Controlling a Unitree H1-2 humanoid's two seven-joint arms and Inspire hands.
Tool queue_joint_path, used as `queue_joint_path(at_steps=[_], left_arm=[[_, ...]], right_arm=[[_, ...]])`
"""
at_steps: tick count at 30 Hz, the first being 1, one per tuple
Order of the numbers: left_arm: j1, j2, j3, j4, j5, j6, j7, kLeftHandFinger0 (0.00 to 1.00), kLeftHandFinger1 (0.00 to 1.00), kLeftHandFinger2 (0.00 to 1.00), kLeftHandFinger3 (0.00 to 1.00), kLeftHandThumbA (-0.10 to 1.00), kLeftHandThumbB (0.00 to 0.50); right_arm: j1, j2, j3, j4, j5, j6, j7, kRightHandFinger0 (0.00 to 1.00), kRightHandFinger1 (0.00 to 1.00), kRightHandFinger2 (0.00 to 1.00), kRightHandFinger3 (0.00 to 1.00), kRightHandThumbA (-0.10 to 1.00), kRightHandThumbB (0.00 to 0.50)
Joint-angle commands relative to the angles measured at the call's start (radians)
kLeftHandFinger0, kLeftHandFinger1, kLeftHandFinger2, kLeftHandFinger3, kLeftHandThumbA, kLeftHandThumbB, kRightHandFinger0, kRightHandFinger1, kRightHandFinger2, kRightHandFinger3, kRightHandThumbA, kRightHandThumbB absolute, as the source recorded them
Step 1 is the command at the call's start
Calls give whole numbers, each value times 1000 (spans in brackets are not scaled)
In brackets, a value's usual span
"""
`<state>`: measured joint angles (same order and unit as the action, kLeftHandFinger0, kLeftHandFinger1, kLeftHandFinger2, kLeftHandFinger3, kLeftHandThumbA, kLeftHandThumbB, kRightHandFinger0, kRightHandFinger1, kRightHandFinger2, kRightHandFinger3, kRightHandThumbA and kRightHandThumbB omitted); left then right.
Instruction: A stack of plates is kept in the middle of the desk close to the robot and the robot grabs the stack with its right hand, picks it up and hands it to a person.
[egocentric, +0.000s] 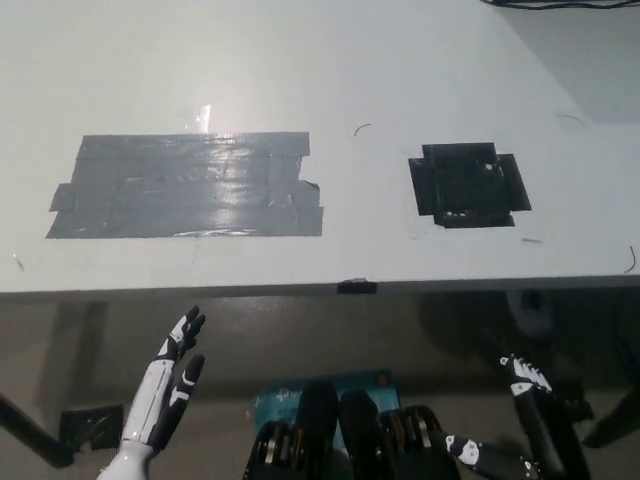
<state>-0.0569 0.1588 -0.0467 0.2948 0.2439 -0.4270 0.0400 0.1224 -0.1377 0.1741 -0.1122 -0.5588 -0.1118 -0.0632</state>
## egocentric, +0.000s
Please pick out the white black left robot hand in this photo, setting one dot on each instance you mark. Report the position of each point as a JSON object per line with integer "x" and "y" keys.
{"x": 167, "y": 395}

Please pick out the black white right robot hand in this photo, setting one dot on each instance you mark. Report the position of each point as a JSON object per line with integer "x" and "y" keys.
{"x": 537, "y": 425}

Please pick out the black floor tape patch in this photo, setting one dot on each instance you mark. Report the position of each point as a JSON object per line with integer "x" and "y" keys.
{"x": 92, "y": 427}
{"x": 575, "y": 402}

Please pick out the dark slanted table leg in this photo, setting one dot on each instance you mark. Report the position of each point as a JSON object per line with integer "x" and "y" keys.
{"x": 615, "y": 415}

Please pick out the black slanted table leg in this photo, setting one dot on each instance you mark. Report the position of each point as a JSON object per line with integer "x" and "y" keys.
{"x": 35, "y": 440}

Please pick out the teal cardboard box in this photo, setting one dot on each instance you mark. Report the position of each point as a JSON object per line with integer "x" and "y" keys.
{"x": 365, "y": 382}

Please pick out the small black tape strip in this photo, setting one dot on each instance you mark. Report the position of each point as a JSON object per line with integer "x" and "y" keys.
{"x": 357, "y": 286}

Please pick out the black tape square patch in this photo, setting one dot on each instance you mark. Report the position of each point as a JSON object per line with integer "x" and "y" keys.
{"x": 470, "y": 185}

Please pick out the clear tape piece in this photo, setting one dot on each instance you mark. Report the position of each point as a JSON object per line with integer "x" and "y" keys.
{"x": 195, "y": 119}

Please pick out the grey duct tape patch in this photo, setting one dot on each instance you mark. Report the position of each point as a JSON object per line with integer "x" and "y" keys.
{"x": 190, "y": 185}

